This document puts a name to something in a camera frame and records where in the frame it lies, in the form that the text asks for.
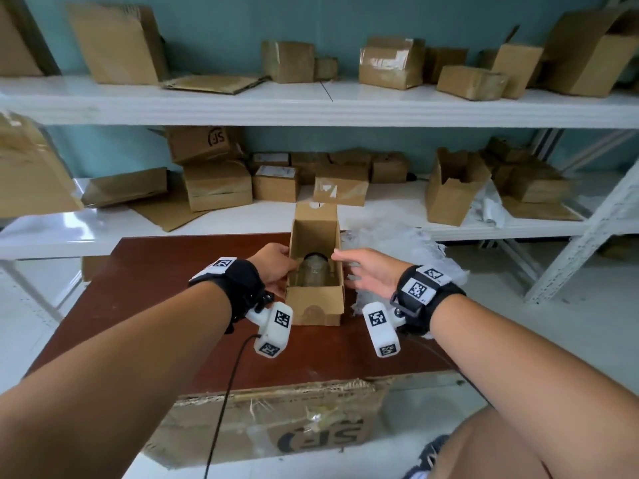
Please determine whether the person's left hand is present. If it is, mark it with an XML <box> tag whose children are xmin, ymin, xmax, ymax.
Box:
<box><xmin>247</xmin><ymin>242</ymin><xmax>300</xmax><ymax>300</ymax></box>

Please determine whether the person's right hand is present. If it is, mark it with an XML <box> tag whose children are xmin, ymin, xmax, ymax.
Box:
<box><xmin>331</xmin><ymin>248</ymin><xmax>413</xmax><ymax>302</ymax></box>

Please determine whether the small cardboard carton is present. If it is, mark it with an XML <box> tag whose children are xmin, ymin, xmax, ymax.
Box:
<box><xmin>285</xmin><ymin>202</ymin><xmax>346</xmax><ymax>327</ymax></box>

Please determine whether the person's left forearm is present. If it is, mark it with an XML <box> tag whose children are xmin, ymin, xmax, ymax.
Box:
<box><xmin>0</xmin><ymin>281</ymin><xmax>233</xmax><ymax>479</ymax></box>

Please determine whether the person's right forearm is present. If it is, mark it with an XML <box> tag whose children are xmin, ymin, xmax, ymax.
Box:
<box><xmin>428</xmin><ymin>293</ymin><xmax>639</xmax><ymax>479</ymax></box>

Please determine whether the clear glass jar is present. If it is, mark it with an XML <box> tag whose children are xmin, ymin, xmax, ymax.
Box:
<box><xmin>298</xmin><ymin>252</ymin><xmax>333</xmax><ymax>288</ymax></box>

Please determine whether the crumpled clear bubble wrap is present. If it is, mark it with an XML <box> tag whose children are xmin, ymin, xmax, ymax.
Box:
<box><xmin>340</xmin><ymin>220</ymin><xmax>470</xmax><ymax>316</ymax></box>

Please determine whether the row of brown shipping boxes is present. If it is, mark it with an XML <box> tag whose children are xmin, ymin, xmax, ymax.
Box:
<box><xmin>0</xmin><ymin>0</ymin><xmax>639</xmax><ymax>101</ymax></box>
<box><xmin>81</xmin><ymin>125</ymin><xmax>583</xmax><ymax>228</ymax></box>

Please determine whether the flat brown cardboard sheet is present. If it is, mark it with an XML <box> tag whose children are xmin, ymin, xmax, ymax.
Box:
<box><xmin>127</xmin><ymin>187</ymin><xmax>213</xmax><ymax>233</ymax></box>

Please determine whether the white metal shelf rack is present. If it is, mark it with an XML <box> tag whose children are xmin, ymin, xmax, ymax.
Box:
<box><xmin>0</xmin><ymin>0</ymin><xmax>639</xmax><ymax>320</ymax></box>

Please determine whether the crumpled white packing paper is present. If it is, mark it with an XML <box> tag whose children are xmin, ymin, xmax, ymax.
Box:
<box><xmin>468</xmin><ymin>180</ymin><xmax>512</xmax><ymax>229</ymax></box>

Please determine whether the torn printed cardboard box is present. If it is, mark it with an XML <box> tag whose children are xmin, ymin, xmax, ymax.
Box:
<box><xmin>142</xmin><ymin>378</ymin><xmax>391</xmax><ymax>470</ymax></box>

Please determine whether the dark blue shoe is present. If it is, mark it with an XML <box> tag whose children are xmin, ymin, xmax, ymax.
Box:
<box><xmin>402</xmin><ymin>434</ymin><xmax>451</xmax><ymax>479</ymax></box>

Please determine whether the person's leg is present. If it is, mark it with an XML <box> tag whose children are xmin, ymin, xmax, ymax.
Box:
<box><xmin>438</xmin><ymin>406</ymin><xmax>556</xmax><ymax>479</ymax></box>

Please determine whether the large brown cardboard box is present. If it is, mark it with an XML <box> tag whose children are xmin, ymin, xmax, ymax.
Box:
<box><xmin>0</xmin><ymin>111</ymin><xmax>84</xmax><ymax>219</ymax></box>

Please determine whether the black left wrist strap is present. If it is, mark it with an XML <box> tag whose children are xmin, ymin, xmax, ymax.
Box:
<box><xmin>188</xmin><ymin>256</ymin><xmax>276</xmax><ymax>335</ymax></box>

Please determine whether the black wrist strap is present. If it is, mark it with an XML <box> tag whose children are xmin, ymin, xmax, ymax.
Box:
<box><xmin>188</xmin><ymin>256</ymin><xmax>276</xmax><ymax>335</ymax></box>
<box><xmin>390</xmin><ymin>264</ymin><xmax>467</xmax><ymax>338</ymax></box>

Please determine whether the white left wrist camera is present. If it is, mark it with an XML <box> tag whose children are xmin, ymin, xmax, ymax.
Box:
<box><xmin>246</xmin><ymin>302</ymin><xmax>294</xmax><ymax>359</ymax></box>

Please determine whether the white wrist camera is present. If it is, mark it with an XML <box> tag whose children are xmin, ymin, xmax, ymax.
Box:
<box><xmin>362</xmin><ymin>302</ymin><xmax>406</xmax><ymax>359</ymax></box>
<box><xmin>246</xmin><ymin>302</ymin><xmax>294</xmax><ymax>359</ymax></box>

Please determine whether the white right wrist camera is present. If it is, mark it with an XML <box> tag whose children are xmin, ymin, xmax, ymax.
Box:
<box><xmin>362</xmin><ymin>302</ymin><xmax>406</xmax><ymax>359</ymax></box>

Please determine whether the black right wrist strap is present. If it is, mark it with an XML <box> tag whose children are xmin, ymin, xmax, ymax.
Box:
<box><xmin>390</xmin><ymin>264</ymin><xmax>467</xmax><ymax>338</ymax></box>

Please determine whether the black cable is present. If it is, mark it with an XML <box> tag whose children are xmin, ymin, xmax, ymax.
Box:
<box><xmin>203</xmin><ymin>334</ymin><xmax>262</xmax><ymax>479</ymax></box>

